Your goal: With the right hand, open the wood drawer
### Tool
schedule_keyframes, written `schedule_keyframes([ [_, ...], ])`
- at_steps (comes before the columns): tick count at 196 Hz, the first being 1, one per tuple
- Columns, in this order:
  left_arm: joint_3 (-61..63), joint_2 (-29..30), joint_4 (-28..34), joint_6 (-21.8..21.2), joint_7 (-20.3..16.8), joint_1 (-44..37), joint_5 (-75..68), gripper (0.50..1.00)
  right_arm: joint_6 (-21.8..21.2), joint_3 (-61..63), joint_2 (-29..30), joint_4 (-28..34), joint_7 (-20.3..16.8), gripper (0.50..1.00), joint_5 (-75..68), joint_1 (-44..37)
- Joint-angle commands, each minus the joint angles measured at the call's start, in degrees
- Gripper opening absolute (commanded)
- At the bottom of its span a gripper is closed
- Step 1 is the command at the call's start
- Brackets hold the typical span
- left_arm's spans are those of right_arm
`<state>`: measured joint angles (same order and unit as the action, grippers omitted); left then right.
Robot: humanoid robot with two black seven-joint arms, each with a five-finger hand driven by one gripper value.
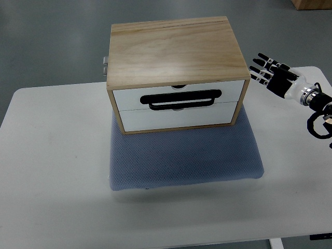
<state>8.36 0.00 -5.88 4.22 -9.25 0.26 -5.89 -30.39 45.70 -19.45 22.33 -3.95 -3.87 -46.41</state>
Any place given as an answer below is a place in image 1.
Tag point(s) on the wooden drawer cabinet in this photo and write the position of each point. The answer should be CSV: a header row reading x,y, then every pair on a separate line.
x,y
174,53

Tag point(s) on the white table leg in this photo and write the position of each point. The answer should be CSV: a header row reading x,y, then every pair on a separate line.
x,y
276,243

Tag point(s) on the black table control panel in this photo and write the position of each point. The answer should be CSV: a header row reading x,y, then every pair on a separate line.
x,y
323,236

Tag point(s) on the white drawer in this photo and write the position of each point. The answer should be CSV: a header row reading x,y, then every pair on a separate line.
x,y
147,119
129,99

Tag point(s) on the wooden box corner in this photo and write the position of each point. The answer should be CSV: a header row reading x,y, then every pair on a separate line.
x,y
312,4

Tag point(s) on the silver metal clamp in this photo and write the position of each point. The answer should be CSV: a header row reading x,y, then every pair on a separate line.
x,y
105,65

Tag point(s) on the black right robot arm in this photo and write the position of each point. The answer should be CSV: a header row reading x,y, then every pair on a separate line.
x,y
320,103

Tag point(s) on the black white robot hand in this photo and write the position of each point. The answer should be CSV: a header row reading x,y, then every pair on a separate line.
x,y
281,79

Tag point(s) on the blue mesh cushion mat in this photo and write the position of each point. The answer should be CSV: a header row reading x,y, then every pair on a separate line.
x,y
183,157

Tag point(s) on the black drawer handle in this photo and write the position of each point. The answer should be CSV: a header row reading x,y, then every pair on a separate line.
x,y
181,100

